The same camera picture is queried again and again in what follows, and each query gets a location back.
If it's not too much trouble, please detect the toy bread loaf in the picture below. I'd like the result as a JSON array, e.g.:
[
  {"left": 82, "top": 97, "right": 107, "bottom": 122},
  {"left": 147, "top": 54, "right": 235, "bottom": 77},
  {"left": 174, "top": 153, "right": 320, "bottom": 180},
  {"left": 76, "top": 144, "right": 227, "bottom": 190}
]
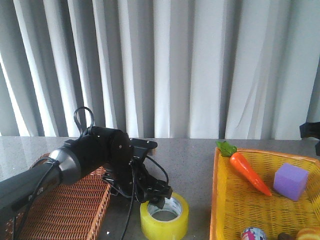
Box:
[{"left": 296, "top": 226, "right": 320, "bottom": 240}]

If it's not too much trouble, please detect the yellow wicker basket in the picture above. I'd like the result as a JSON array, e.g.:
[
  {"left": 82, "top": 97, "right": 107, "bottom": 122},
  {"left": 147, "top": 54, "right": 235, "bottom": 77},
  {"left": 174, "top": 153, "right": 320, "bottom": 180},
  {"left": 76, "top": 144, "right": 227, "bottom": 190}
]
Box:
[{"left": 209, "top": 148, "right": 320, "bottom": 240}]

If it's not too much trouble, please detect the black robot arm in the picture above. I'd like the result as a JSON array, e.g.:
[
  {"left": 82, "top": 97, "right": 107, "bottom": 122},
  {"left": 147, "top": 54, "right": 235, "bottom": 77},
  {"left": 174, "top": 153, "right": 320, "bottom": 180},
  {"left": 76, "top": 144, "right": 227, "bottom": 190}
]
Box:
[
  {"left": 299, "top": 122, "right": 320, "bottom": 140},
  {"left": 0, "top": 126, "right": 173, "bottom": 220}
]

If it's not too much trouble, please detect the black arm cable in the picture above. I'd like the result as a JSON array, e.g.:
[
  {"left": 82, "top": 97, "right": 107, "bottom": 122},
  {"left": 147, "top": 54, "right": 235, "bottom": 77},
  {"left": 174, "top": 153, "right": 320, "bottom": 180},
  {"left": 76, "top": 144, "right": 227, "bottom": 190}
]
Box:
[{"left": 14, "top": 106, "right": 170, "bottom": 240}]

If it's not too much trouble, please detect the purple foam cube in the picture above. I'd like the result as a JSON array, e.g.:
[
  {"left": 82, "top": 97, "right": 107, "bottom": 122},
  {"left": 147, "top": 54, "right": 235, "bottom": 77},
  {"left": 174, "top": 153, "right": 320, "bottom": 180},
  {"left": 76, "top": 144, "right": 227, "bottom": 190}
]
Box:
[{"left": 273, "top": 163, "right": 309, "bottom": 201}]

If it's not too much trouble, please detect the orange toy carrot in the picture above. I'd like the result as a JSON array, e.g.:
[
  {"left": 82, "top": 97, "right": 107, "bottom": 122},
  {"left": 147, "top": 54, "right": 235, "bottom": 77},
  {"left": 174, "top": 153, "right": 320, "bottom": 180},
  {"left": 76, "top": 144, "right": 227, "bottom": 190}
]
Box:
[{"left": 216, "top": 141, "right": 272, "bottom": 197}]

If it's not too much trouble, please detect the grey pleated curtain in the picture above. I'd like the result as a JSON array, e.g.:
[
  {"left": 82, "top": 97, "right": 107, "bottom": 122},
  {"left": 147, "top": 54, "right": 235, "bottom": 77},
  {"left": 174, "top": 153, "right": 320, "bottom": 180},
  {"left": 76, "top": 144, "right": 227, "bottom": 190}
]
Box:
[{"left": 0, "top": 0, "right": 320, "bottom": 140}]

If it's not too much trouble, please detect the dark brown toy piece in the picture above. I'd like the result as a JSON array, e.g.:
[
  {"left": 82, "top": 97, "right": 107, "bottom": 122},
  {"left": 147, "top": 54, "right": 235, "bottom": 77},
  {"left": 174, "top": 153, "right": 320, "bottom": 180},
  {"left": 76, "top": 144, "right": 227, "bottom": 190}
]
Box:
[{"left": 277, "top": 232, "right": 296, "bottom": 240}]

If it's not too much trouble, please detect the colourful small can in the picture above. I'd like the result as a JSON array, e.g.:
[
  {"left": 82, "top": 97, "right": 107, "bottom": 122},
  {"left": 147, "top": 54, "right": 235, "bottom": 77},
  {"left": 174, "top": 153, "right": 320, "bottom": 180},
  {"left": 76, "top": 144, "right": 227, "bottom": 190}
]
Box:
[{"left": 241, "top": 226, "right": 267, "bottom": 240}]

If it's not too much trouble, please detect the brown wicker basket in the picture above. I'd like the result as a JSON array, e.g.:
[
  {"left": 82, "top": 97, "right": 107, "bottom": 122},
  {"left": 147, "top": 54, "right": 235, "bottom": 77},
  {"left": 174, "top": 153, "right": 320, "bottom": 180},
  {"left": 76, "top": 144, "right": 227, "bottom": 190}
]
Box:
[{"left": 0, "top": 155, "right": 111, "bottom": 240}]

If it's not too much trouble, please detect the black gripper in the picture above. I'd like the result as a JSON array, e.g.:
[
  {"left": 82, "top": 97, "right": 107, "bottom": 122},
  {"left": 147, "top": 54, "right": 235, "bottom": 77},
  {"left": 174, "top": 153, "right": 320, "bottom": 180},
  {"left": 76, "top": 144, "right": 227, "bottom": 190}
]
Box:
[{"left": 103, "top": 138, "right": 173, "bottom": 210}]

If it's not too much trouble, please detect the yellow packing tape roll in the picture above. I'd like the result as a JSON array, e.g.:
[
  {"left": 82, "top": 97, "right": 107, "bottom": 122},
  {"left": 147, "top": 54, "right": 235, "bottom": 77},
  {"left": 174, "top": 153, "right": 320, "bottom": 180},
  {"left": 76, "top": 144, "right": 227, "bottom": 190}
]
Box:
[{"left": 140, "top": 192, "right": 189, "bottom": 240}]

